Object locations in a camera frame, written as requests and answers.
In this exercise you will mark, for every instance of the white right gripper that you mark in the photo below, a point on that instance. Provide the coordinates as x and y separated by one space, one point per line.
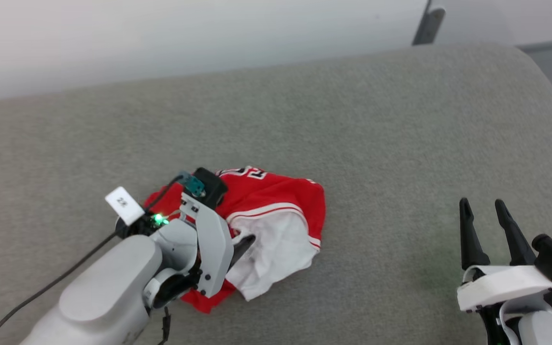
506 282

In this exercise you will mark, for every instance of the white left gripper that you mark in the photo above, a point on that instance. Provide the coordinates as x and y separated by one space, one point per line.
213 249

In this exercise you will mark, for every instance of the red white Bulls jersey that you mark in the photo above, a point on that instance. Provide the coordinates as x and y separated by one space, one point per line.
276 199

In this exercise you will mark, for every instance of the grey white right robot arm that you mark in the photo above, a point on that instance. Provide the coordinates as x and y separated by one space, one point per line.
539 328

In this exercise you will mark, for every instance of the white paper label tag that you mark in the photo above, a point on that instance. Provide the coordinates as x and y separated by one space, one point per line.
123 205

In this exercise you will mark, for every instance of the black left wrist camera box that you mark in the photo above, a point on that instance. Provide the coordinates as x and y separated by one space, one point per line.
213 187

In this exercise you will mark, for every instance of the grey metal post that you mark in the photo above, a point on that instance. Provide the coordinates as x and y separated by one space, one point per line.
428 26

